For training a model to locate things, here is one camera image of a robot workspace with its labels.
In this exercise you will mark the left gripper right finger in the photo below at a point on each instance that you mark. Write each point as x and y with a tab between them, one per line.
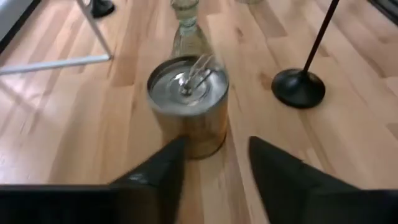
295	193

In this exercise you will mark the tall black candlestick holder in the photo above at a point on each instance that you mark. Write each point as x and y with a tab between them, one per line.
102	7

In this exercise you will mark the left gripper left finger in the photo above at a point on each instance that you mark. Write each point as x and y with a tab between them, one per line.
149	193

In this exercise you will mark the clear ribbed glass candle holder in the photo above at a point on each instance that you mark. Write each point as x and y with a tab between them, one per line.
188	40

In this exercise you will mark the black aluminium table frame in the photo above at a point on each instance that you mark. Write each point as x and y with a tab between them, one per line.
15	30

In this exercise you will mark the white perforated metal shelf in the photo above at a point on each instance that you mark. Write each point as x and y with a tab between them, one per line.
46	64

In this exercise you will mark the medium black candlestick holder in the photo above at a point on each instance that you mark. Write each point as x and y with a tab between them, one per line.
298	90

